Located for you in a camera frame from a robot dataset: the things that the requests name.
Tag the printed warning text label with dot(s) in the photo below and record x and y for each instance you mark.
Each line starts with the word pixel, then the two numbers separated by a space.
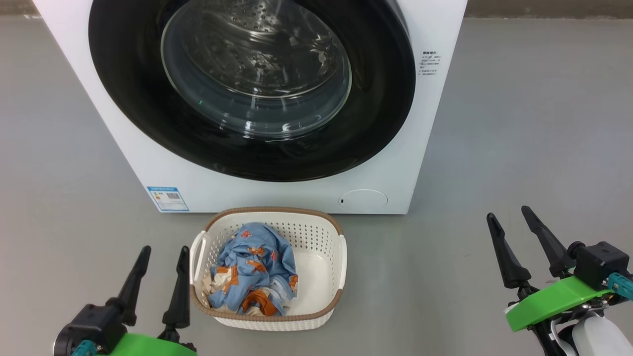
pixel 429 63

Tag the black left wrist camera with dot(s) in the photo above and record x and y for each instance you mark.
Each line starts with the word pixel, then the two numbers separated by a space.
pixel 94 324

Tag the blue energy label sticker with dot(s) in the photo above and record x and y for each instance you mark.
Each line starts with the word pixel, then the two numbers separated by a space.
pixel 168 199

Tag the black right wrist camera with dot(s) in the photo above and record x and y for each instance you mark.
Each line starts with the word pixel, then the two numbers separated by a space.
pixel 601 262

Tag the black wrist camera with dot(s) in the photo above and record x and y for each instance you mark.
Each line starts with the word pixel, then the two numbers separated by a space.
pixel 94 324
pixel 601 262

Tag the white front-load washing machine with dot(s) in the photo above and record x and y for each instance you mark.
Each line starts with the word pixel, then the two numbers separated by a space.
pixel 395 173

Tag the blue orange patterned garment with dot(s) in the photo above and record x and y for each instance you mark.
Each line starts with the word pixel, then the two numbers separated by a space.
pixel 252 247

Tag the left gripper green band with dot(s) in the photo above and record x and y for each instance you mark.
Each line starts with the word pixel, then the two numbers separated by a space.
pixel 148 346

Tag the black round glass door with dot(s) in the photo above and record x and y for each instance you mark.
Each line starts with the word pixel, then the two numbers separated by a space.
pixel 128 99

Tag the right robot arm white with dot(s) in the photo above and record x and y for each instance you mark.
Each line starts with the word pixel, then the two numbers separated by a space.
pixel 603 338

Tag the white basket brown rim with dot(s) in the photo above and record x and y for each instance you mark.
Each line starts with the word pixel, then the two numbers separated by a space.
pixel 316 267

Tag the round drain filter cover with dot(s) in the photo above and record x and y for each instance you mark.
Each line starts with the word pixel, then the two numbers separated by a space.
pixel 363 201

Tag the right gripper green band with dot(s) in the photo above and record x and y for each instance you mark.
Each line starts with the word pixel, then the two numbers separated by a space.
pixel 554 304

